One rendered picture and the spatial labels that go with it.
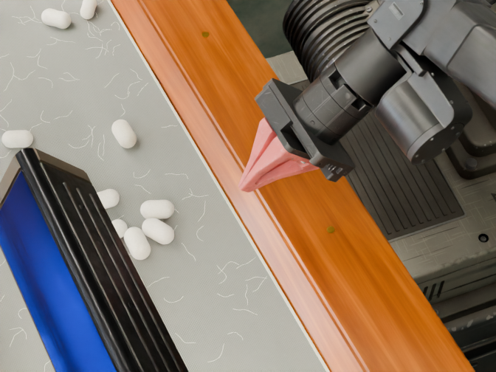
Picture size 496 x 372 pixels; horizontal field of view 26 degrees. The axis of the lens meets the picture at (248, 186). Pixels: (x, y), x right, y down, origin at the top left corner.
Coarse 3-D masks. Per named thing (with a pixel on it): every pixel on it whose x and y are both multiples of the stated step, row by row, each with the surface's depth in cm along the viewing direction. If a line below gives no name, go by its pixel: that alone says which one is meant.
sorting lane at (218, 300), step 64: (0, 0) 134; (64, 0) 134; (0, 64) 128; (64, 64) 128; (128, 64) 128; (0, 128) 123; (64, 128) 123; (128, 192) 118; (192, 192) 118; (0, 256) 114; (192, 256) 114; (256, 256) 114; (0, 320) 109; (192, 320) 109; (256, 320) 109
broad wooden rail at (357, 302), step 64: (128, 0) 131; (192, 0) 130; (192, 64) 125; (256, 64) 125; (192, 128) 122; (256, 128) 120; (256, 192) 115; (320, 192) 115; (320, 256) 111; (384, 256) 111; (320, 320) 108; (384, 320) 107
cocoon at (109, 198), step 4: (100, 192) 116; (104, 192) 116; (108, 192) 116; (112, 192) 116; (116, 192) 116; (100, 196) 115; (104, 196) 115; (108, 196) 115; (112, 196) 115; (116, 196) 116; (100, 200) 115; (104, 200) 115; (108, 200) 115; (112, 200) 115; (116, 200) 116; (104, 204) 115; (108, 204) 116; (112, 204) 116; (116, 204) 116
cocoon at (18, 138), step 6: (6, 132) 120; (12, 132) 120; (18, 132) 120; (24, 132) 120; (6, 138) 120; (12, 138) 120; (18, 138) 120; (24, 138) 120; (30, 138) 120; (6, 144) 120; (12, 144) 120; (18, 144) 120; (24, 144) 120; (30, 144) 121
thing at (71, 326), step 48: (0, 192) 77; (48, 192) 74; (96, 192) 80; (0, 240) 78; (48, 240) 72; (96, 240) 74; (48, 288) 73; (96, 288) 70; (144, 288) 75; (48, 336) 73; (96, 336) 68; (144, 336) 70
